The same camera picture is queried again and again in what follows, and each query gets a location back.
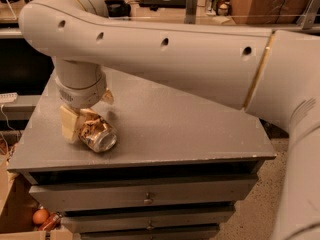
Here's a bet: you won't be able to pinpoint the bottom grey drawer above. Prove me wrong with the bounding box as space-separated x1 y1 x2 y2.
81 224 219 240

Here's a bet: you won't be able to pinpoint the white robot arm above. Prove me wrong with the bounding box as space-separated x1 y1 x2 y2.
19 0 320 240

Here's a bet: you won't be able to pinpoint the cardboard box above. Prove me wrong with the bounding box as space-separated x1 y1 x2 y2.
0 157 73 240

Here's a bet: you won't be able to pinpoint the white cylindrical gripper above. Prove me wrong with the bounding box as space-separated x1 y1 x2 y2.
56 74 114 143

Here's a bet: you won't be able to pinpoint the middle metal bracket post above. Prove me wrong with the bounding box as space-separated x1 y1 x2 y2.
184 0 198 24

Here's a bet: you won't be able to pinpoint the metal bracket post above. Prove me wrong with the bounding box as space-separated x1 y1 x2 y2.
184 0 198 24
300 0 320 30

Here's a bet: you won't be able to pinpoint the white power strip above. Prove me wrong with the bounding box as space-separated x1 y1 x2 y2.
0 92 18 104

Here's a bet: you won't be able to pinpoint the black headphones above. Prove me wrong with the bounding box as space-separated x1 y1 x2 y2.
105 0 131 17

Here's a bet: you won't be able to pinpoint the orange ball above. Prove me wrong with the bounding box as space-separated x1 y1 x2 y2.
32 209 50 225

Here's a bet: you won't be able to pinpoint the grey drawer cabinet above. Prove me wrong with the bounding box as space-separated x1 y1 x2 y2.
7 67 277 240

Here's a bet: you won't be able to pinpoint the crushed orange soda can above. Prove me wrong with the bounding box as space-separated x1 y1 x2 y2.
78 109 117 153

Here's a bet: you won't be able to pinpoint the top grey drawer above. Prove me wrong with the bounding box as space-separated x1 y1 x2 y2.
30 175 257 211

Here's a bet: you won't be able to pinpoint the black laptop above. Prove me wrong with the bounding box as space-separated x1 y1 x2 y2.
139 0 186 8

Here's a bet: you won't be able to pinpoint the middle grey drawer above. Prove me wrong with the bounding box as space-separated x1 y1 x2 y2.
62 206 235 233

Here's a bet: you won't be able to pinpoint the red bottle in box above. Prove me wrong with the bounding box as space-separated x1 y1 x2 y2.
38 213 62 232

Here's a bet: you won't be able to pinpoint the right metal bracket post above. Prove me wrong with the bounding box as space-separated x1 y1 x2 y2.
300 0 320 30

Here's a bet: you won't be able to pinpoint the small jar on desk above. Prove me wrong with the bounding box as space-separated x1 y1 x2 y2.
217 3 229 16

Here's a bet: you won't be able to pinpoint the grey drawer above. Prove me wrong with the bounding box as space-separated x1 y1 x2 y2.
30 175 257 211
62 206 235 233
81 224 219 240

